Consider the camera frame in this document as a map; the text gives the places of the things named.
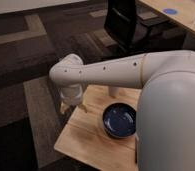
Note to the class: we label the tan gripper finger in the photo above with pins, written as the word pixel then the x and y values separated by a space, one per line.
pixel 83 107
pixel 63 108

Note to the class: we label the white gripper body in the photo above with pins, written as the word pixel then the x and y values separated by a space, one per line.
pixel 72 95

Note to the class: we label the white ceramic cup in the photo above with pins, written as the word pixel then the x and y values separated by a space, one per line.
pixel 113 91

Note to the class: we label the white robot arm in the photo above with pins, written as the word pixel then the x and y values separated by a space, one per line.
pixel 165 123

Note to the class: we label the dark blue ceramic bowl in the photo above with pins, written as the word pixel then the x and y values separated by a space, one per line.
pixel 119 120

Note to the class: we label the black office chair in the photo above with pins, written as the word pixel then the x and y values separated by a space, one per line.
pixel 129 24

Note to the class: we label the blue round coaster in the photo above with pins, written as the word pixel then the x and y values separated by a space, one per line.
pixel 170 11

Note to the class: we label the light wooden desk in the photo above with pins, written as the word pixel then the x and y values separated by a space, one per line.
pixel 185 8

